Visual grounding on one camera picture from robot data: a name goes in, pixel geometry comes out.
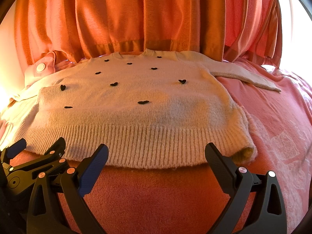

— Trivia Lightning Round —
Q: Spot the cream sweater with black hearts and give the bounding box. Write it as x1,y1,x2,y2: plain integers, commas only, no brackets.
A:
1,49,278,169

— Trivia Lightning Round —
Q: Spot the pink bedspread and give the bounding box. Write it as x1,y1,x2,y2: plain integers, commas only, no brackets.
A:
86,58,311,233

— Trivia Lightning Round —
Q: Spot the pink pillow with button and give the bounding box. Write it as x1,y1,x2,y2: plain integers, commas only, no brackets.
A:
24,51,76,88

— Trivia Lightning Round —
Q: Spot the orange curtain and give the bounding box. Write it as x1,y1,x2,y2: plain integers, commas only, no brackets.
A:
14,0,225,66

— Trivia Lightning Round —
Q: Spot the pink striped curtain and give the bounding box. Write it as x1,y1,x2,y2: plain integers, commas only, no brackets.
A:
223,0,282,68

